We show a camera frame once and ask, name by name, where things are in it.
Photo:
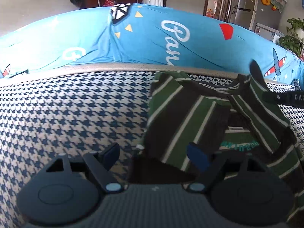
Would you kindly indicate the green brown striped garment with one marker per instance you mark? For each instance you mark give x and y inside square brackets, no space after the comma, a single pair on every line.
[232,119]

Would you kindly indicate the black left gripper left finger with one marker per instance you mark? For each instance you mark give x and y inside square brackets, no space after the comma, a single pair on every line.
[68,189]

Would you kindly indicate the silver refrigerator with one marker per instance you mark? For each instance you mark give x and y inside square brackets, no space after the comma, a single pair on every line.
[253,13]

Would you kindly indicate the blue printed sofa back cover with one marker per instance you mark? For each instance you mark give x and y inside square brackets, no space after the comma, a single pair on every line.
[139,33]

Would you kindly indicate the green potted plant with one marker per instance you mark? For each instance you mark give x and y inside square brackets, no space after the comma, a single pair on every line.
[293,39]

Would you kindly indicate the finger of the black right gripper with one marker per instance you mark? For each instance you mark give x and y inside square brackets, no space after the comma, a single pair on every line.
[286,98]

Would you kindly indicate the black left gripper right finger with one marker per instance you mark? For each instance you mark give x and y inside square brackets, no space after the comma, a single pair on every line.
[242,189]

